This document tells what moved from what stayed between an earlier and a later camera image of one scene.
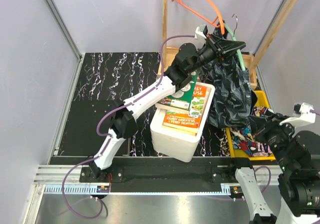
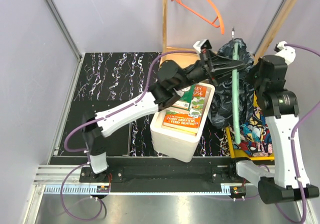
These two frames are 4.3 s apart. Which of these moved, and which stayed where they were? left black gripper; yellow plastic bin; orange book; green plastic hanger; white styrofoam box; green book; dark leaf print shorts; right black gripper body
Moved: green plastic hanger; right black gripper body; left black gripper; dark leaf print shorts
Stayed: orange book; green book; white styrofoam box; yellow plastic bin
